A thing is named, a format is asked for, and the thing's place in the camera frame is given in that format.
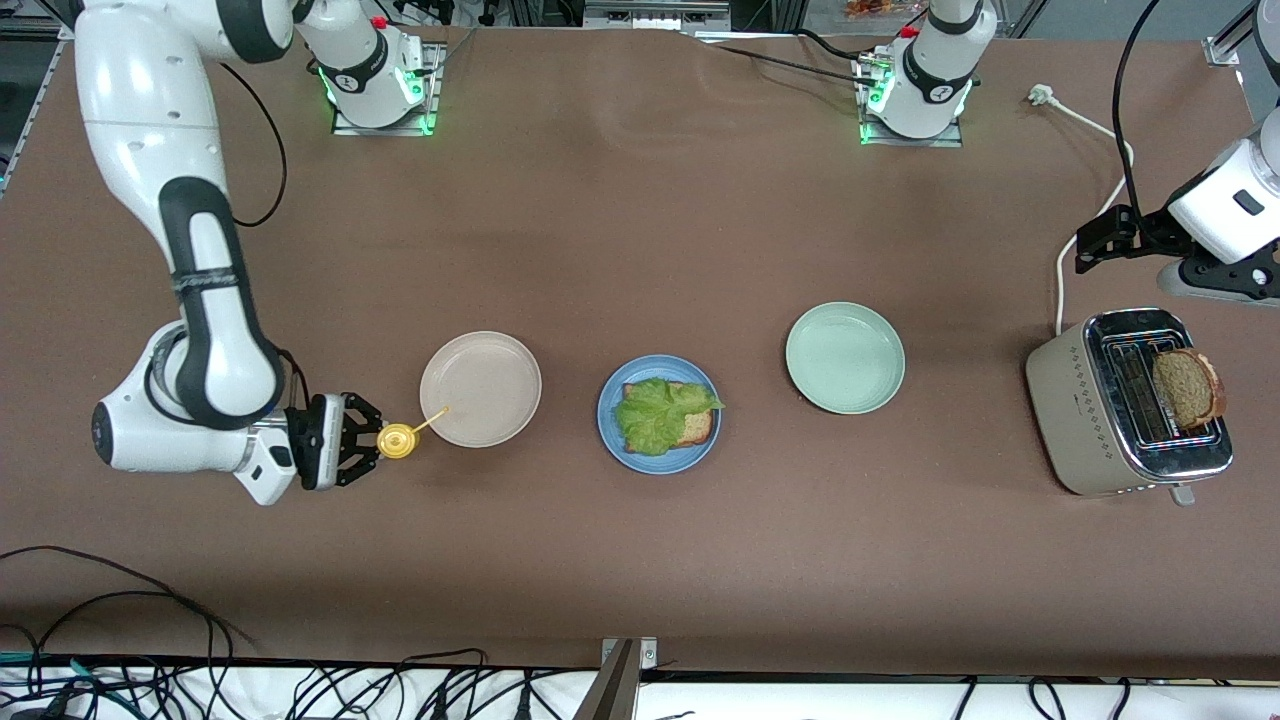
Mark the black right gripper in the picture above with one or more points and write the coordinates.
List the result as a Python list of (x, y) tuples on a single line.
[(326, 440)]

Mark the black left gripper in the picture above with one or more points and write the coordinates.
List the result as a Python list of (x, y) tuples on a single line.
[(1143, 232)]

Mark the yellow squeeze sauce bottle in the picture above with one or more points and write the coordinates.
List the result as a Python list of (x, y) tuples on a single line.
[(396, 441)]

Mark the brown bread slice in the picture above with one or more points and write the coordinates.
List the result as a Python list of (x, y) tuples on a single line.
[(700, 428), (1190, 390)]

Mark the green lettuce leaf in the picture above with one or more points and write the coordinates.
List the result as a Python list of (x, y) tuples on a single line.
[(655, 415)]

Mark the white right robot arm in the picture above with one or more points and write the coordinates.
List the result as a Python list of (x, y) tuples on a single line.
[(200, 300)]

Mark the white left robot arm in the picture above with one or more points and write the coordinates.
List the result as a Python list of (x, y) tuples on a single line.
[(930, 75)]

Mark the beige round plate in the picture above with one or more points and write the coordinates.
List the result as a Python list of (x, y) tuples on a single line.
[(490, 385)]

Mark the pale green round plate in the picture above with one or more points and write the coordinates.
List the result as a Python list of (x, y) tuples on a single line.
[(845, 358)]

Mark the blue round plate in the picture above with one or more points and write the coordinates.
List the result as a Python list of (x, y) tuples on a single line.
[(658, 465)]

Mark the beige chrome toaster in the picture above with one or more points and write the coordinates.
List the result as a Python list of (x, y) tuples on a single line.
[(1070, 420)]

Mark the orange snack bag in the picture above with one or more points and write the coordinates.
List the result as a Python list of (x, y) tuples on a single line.
[(870, 8)]

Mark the grey metal box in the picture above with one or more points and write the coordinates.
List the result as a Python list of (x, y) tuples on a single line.
[(655, 15)]

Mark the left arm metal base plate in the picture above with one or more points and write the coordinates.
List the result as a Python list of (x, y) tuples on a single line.
[(905, 142)]

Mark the aluminium frame profile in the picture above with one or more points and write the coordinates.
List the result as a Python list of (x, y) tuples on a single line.
[(1225, 50)]

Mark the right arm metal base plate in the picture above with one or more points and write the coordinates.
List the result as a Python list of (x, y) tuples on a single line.
[(434, 95)]

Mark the aluminium bracket profile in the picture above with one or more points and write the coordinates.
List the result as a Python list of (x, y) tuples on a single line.
[(615, 690)]

